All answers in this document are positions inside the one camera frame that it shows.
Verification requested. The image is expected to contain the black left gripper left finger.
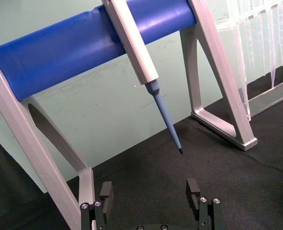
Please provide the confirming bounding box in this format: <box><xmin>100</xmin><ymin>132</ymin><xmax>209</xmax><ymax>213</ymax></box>
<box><xmin>80</xmin><ymin>181</ymin><xmax>113</xmax><ymax>230</ymax></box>

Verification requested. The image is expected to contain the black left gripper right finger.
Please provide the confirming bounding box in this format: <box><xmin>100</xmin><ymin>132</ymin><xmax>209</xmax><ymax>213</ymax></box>
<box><xmin>185</xmin><ymin>178</ymin><xmax>224</xmax><ymax>230</ymax></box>

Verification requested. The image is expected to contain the black table cloth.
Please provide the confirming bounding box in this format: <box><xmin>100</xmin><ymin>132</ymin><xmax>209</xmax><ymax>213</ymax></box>
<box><xmin>0</xmin><ymin>64</ymin><xmax>283</xmax><ymax>230</ymax></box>

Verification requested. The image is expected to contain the silver stand with blue bar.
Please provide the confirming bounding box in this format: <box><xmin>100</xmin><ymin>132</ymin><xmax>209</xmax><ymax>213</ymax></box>
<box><xmin>0</xmin><ymin>0</ymin><xmax>258</xmax><ymax>230</ymax></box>

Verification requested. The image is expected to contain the grey pipette with blue tip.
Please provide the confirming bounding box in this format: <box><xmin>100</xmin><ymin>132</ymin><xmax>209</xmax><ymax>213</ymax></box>
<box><xmin>101</xmin><ymin>0</ymin><xmax>184</xmax><ymax>155</ymax></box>

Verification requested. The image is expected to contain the clear plastic rack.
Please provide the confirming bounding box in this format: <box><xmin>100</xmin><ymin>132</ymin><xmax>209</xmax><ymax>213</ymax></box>
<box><xmin>209</xmin><ymin>0</ymin><xmax>283</xmax><ymax>118</ymax></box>

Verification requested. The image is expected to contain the pale green wall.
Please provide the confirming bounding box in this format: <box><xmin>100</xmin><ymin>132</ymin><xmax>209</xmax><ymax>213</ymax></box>
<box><xmin>0</xmin><ymin>0</ymin><xmax>230</xmax><ymax>194</ymax></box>

